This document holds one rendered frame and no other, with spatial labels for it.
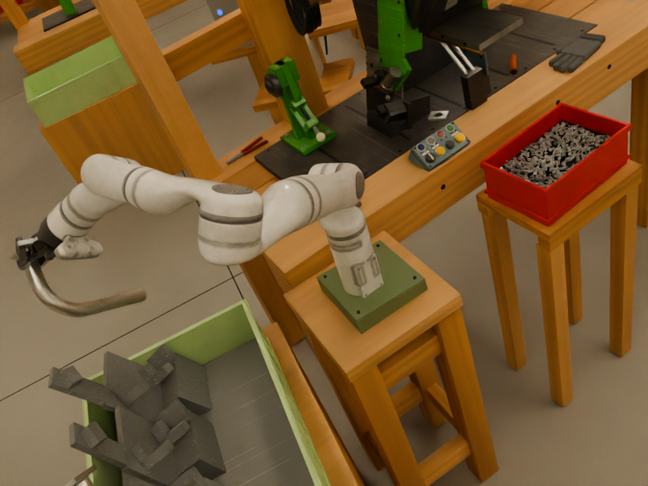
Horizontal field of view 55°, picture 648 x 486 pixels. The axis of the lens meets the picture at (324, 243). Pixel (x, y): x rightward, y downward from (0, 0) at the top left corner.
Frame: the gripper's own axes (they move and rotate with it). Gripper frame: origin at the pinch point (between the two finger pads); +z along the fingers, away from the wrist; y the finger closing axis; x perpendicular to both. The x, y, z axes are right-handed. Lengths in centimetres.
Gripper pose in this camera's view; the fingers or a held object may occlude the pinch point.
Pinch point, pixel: (32, 260)
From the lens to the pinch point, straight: 137.8
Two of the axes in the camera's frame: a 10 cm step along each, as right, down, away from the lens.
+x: 4.3, 8.7, -2.5
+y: -5.7, 0.5, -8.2
